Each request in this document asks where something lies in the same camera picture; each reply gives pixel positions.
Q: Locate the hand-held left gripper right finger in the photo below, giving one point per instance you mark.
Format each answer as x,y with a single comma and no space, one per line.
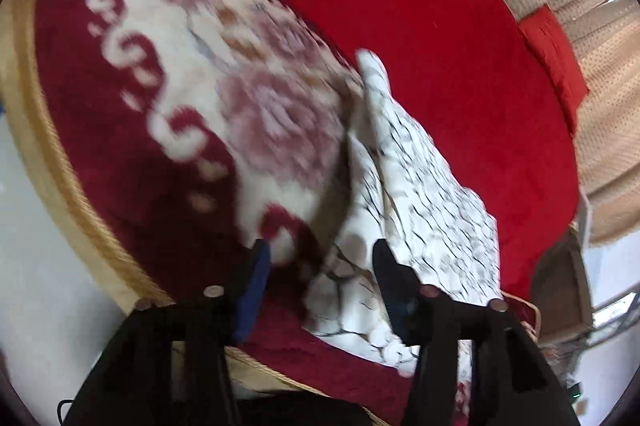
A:
395,301

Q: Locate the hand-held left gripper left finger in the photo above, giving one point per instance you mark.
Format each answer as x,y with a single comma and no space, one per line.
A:
252,296

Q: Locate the white black crackle-print coat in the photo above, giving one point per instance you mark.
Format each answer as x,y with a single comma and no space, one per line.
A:
430,186

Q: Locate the wooden side table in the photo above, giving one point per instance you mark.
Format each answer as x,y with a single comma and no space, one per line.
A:
565,286

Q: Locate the red floral sofa mat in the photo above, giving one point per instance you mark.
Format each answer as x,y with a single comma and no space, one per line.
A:
150,81

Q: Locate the red blanket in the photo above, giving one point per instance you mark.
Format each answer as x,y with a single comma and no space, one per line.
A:
425,31

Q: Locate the red pillow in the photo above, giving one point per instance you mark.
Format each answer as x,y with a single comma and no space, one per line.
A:
555,61

